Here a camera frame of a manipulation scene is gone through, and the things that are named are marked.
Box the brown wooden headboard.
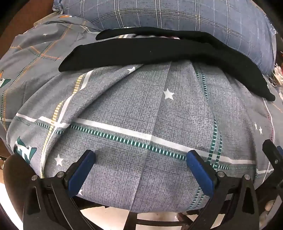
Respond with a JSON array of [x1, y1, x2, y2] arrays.
[[5, 0, 57, 46]]

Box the blue plaid pillow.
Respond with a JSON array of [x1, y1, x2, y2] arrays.
[[52, 0, 278, 77]]

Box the black pants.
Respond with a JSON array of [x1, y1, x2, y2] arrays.
[[59, 27, 276, 102]]

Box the pile of assorted clutter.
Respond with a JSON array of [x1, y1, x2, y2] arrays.
[[272, 63, 283, 90]]

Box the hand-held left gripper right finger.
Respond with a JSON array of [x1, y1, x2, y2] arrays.
[[186, 150, 260, 230]]

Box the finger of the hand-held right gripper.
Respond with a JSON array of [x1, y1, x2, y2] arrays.
[[262, 139, 283, 177]]

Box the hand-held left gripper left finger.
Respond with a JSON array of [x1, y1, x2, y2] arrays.
[[22, 149, 96, 230]]

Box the grey star printed bed sheet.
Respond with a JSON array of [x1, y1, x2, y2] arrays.
[[0, 13, 283, 211]]

